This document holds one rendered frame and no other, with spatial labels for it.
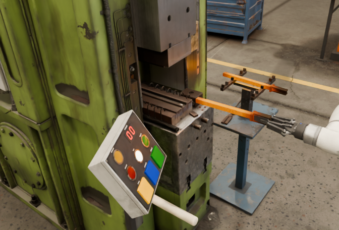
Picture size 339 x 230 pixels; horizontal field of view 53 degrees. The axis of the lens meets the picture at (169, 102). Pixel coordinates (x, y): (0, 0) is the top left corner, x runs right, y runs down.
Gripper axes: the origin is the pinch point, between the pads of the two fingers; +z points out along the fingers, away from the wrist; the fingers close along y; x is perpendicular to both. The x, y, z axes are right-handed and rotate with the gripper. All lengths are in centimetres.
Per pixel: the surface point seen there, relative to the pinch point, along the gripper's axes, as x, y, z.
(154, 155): -3, -46, 28
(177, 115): -10.7, -6.8, 44.0
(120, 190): 0, -71, 23
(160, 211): -85, -15, 54
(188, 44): 26, 5, 44
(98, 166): 11, -74, 29
